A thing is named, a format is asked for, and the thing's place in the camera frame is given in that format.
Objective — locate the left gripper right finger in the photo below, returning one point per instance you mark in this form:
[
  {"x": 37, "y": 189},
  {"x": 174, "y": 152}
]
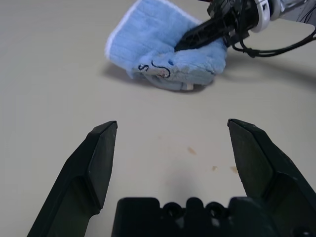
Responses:
[{"x": 266, "y": 177}]

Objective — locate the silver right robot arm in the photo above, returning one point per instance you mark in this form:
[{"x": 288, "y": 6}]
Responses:
[{"x": 264, "y": 14}]

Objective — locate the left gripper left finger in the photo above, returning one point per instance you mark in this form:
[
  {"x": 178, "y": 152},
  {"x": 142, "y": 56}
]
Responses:
[{"x": 81, "y": 177}]

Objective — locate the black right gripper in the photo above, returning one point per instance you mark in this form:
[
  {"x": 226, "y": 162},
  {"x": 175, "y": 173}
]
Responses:
[{"x": 237, "y": 17}]

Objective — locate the light blue fluffy rag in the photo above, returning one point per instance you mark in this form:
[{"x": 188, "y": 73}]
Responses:
[{"x": 153, "y": 37}]

